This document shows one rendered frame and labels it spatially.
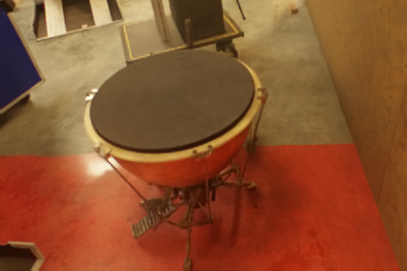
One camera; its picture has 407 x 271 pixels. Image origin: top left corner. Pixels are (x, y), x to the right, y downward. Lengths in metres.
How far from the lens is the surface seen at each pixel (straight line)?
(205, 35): 2.83
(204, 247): 1.89
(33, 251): 2.09
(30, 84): 3.09
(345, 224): 1.97
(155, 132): 1.26
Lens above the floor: 1.62
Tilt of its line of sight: 38 degrees down
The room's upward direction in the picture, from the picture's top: 9 degrees counter-clockwise
